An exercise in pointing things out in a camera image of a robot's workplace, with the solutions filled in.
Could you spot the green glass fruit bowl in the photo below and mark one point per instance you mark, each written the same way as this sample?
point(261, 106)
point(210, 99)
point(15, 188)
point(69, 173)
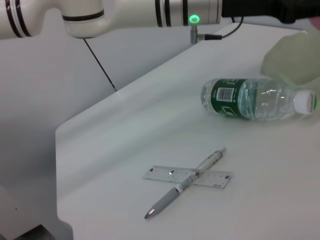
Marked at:
point(295, 60)

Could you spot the grey white ballpoint pen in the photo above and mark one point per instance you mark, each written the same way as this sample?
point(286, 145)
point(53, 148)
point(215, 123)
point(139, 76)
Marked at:
point(170, 197)

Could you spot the transparent plastic ruler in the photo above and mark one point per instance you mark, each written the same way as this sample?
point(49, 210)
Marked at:
point(162, 173)

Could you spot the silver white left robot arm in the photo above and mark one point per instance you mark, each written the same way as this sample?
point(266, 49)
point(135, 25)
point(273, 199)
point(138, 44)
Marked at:
point(125, 12)

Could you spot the clear green-label water bottle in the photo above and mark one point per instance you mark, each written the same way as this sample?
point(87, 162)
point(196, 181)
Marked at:
point(250, 100)

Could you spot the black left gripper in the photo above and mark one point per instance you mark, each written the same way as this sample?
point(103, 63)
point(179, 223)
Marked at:
point(250, 8)

